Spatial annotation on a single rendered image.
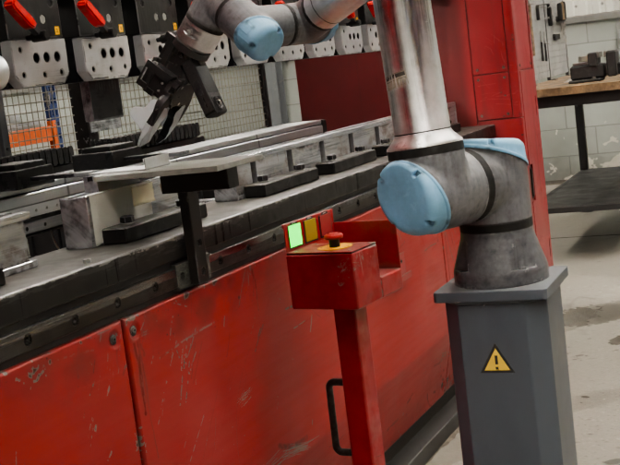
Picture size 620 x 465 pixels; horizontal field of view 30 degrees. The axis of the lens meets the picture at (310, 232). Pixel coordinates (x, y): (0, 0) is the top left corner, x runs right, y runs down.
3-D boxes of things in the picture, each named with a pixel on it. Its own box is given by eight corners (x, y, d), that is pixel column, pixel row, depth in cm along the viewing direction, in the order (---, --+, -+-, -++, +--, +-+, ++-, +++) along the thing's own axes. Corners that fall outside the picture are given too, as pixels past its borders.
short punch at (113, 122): (95, 132, 216) (88, 81, 215) (87, 133, 217) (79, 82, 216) (125, 126, 225) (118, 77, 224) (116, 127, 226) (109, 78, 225)
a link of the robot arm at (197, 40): (230, 35, 212) (208, 36, 204) (218, 56, 213) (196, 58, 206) (198, 13, 213) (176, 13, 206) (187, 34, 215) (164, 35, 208)
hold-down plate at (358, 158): (335, 173, 297) (333, 161, 296) (315, 174, 299) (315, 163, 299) (376, 159, 324) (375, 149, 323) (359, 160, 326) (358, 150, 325)
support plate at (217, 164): (217, 171, 202) (217, 165, 202) (93, 182, 214) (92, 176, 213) (263, 159, 218) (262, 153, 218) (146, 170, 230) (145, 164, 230)
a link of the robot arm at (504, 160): (549, 212, 184) (541, 128, 182) (494, 228, 176) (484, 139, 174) (491, 211, 193) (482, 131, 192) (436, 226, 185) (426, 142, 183)
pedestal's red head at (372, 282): (358, 310, 231) (348, 221, 229) (292, 309, 240) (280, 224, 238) (403, 288, 248) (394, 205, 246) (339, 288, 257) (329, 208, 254)
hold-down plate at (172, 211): (127, 244, 210) (125, 227, 210) (102, 244, 213) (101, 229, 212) (208, 216, 237) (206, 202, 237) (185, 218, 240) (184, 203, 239)
